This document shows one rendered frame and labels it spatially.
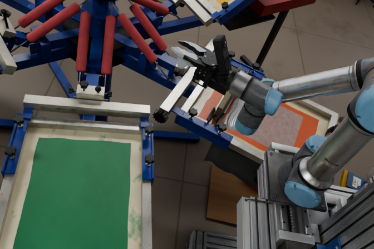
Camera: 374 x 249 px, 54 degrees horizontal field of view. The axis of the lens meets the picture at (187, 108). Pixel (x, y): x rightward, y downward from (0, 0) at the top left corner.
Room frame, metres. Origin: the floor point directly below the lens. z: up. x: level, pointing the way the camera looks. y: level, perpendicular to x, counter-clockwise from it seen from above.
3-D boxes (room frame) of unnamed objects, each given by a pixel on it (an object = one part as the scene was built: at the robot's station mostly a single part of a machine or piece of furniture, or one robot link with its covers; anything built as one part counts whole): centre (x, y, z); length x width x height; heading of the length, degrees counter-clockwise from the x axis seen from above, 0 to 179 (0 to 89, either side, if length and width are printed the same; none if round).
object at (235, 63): (1.76, -0.22, 0.97); 0.30 x 0.05 x 0.07; 79
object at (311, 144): (0.88, -0.49, 1.42); 0.13 x 0.12 x 0.14; 165
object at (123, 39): (1.65, 0.63, 0.99); 0.82 x 0.79 x 0.12; 79
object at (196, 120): (1.21, -0.11, 0.97); 0.30 x 0.05 x 0.07; 79
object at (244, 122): (0.84, -0.20, 1.56); 0.11 x 0.08 x 0.11; 165
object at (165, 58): (1.55, 0.15, 1.02); 0.17 x 0.06 x 0.05; 79
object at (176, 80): (1.53, 0.02, 0.89); 1.24 x 0.06 x 0.06; 79
